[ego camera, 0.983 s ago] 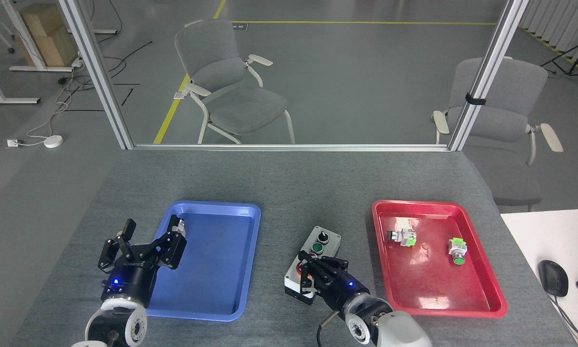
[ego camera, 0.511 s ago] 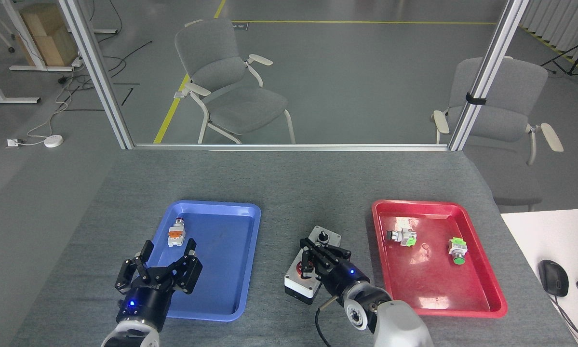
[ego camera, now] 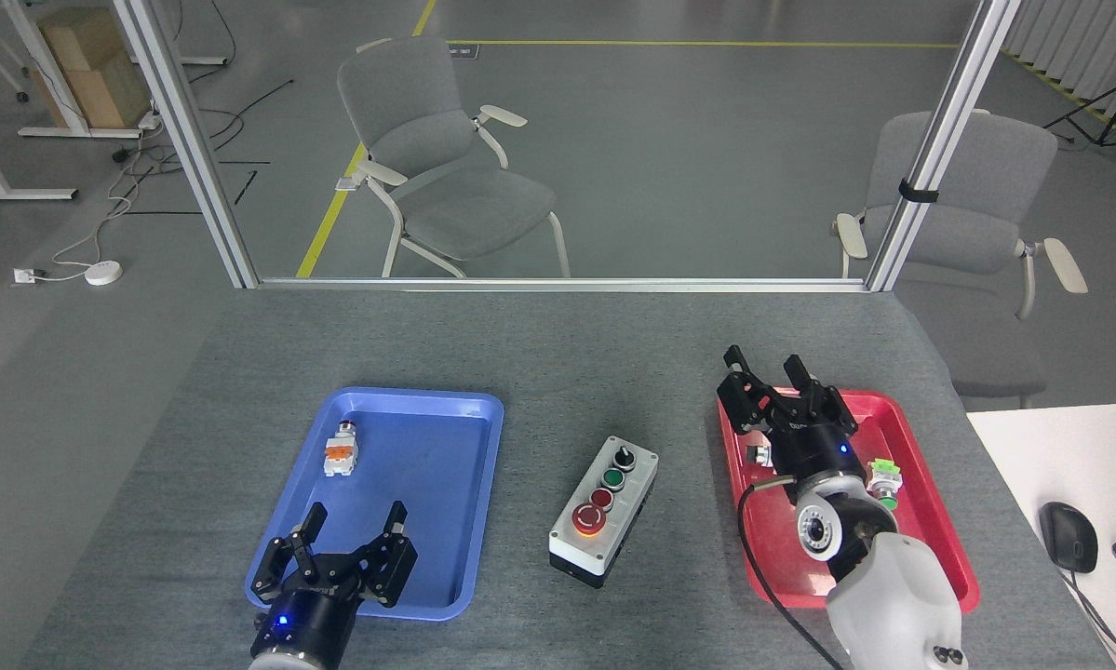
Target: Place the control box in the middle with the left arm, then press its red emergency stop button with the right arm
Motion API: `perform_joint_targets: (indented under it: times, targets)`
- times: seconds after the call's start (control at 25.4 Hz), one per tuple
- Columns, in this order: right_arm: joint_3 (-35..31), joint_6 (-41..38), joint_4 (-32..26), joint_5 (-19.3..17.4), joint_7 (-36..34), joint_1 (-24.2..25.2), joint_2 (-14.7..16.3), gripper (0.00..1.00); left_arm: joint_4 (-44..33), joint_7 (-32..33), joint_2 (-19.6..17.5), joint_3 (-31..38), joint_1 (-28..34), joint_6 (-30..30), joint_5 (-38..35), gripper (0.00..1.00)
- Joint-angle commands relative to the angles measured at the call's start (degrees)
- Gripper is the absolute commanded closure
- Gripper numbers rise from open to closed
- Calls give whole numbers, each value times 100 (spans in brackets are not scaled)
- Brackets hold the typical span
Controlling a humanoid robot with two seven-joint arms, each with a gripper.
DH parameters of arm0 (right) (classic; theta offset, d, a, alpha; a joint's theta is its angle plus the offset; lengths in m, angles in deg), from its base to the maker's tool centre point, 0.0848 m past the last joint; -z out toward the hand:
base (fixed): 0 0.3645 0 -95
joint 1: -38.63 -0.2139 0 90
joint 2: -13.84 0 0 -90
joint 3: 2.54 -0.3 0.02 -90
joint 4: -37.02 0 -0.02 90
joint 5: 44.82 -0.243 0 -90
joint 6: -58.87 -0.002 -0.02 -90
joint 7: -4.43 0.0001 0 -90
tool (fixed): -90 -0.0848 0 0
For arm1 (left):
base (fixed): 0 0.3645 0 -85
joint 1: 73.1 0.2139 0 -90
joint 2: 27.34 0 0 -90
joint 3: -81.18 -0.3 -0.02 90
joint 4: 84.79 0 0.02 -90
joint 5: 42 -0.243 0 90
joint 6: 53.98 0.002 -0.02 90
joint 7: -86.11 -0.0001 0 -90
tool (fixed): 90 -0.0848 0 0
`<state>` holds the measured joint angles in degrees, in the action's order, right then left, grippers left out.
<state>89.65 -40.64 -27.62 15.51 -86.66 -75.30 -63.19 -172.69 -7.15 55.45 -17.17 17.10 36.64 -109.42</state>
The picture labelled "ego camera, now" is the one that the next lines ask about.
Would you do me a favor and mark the black floor cable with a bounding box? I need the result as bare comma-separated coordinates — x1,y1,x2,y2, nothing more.
111,78,296,204

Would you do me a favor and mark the black mouse cable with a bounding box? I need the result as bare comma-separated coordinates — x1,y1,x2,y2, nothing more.
1060,568,1116,670

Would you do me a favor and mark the white floor cable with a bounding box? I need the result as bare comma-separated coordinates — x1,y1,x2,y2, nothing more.
34,116,164,278

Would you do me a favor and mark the grey four-button control box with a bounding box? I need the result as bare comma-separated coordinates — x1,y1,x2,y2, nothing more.
548,435,659,589

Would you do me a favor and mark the grey fabric armchair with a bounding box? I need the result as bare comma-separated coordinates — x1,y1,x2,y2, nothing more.
833,109,1089,410
336,35,572,280

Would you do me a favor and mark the white side table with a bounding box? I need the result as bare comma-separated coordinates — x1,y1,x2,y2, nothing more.
965,401,1116,670

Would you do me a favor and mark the white pleated curtain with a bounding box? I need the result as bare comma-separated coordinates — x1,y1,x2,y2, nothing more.
1000,0,1116,152

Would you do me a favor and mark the orange white push button switch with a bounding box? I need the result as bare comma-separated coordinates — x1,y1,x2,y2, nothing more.
323,421,360,479

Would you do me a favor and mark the green-headed push button switch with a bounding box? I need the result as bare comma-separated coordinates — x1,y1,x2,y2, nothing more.
867,457,905,511

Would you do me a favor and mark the blue plastic tray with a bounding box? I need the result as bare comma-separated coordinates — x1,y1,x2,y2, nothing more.
244,386,505,623

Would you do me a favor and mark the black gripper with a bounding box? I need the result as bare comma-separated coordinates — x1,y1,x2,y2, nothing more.
717,345,867,490
250,501,419,667

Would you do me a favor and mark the silver aluminium cross rail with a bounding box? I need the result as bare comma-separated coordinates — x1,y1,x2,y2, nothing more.
256,276,870,294

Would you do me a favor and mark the black computer mouse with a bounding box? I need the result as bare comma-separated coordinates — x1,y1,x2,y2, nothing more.
1040,502,1099,574

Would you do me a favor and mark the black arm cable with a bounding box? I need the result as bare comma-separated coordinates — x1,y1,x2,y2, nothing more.
736,476,843,670

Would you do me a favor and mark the silver aluminium post with strap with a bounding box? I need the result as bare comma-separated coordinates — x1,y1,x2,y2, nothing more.
865,0,1024,293

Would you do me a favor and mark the brown cardboard box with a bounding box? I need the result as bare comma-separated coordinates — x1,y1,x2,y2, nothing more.
34,7,155,130

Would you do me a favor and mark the red plastic tray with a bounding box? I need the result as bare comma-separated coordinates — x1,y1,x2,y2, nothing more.
717,387,980,611

